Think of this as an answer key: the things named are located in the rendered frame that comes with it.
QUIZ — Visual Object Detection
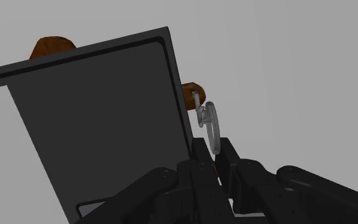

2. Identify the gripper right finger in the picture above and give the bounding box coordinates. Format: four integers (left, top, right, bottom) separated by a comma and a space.
214, 137, 358, 224

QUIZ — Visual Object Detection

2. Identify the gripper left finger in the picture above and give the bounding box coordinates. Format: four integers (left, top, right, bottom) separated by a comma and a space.
73, 137, 236, 224

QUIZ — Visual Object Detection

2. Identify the dark grey flat panel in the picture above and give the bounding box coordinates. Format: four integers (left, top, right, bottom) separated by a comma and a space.
0, 26, 195, 224

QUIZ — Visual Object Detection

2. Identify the brown wooden rounded object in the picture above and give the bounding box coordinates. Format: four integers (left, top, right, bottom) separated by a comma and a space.
29, 36, 77, 60

